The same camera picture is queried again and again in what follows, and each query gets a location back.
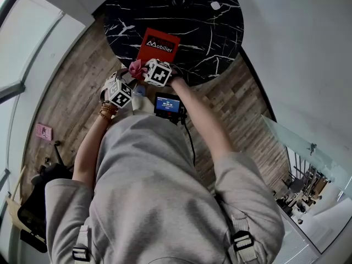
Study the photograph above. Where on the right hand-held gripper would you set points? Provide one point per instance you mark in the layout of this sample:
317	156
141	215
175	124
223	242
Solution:
158	74

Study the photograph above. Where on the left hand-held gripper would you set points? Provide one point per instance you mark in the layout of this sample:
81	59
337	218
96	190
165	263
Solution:
119	96

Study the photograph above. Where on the pink cloth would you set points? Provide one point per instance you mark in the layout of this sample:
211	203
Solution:
136	69

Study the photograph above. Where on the red hardcover book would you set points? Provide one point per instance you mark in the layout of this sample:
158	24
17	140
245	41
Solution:
145	55

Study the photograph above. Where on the person's right forearm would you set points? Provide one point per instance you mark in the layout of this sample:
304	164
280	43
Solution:
203	120

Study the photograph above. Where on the person's left forearm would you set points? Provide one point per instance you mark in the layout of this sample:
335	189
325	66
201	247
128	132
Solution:
88	147

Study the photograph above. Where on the light blue sneaker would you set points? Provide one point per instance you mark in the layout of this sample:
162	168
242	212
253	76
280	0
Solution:
140	90

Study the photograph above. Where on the beige trousers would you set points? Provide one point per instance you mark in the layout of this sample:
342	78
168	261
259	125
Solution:
138	103

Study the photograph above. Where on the black monitor with blue screen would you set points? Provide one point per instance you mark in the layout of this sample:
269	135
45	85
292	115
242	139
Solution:
166	104

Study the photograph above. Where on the black marble round table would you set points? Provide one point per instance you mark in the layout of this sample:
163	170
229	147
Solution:
198	32

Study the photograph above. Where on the black drinking bottle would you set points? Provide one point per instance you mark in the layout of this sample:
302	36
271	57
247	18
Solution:
180	0

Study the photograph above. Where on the small white rounded pad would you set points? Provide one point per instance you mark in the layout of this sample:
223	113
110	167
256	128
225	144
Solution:
215	5

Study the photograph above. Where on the pink booklet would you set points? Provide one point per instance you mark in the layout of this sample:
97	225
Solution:
44	132

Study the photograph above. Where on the grey sweatshirt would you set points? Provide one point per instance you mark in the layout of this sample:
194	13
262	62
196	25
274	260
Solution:
154	197

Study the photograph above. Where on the frosted glass door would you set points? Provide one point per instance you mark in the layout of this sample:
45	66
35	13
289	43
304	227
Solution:
286	142

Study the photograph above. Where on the black office chair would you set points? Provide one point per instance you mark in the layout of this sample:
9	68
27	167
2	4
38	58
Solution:
30	216

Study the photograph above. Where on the black window frame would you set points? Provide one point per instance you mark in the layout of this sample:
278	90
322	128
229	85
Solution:
12	90

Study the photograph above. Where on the light wooden frame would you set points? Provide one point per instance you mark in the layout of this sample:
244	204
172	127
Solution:
12	210

